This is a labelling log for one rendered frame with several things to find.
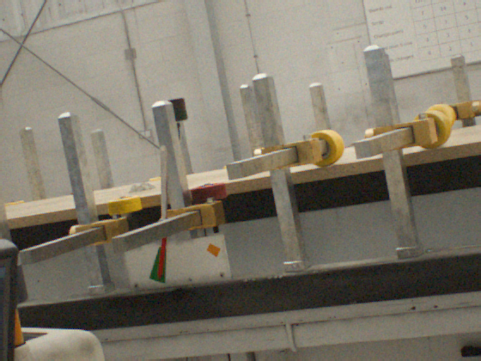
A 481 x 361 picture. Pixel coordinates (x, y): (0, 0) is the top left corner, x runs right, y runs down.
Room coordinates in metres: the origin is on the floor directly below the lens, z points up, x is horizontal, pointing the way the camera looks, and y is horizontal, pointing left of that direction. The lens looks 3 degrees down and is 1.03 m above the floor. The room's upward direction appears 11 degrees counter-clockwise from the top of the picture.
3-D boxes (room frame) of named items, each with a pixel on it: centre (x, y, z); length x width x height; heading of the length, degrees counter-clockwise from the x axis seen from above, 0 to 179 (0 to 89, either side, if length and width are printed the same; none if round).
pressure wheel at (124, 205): (2.47, 0.28, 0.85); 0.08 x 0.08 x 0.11
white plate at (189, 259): (2.28, 0.18, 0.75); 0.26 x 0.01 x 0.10; 65
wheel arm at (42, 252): (2.29, 0.37, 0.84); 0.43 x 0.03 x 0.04; 155
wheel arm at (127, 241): (2.15, 0.16, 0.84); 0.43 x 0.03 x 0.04; 155
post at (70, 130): (2.39, 0.37, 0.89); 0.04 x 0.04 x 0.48; 65
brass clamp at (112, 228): (2.38, 0.34, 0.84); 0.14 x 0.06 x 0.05; 65
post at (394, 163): (2.08, -0.31, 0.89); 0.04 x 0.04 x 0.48; 65
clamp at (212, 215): (2.28, 0.12, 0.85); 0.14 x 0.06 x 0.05; 65
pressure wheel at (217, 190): (2.33, 0.07, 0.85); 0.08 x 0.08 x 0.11
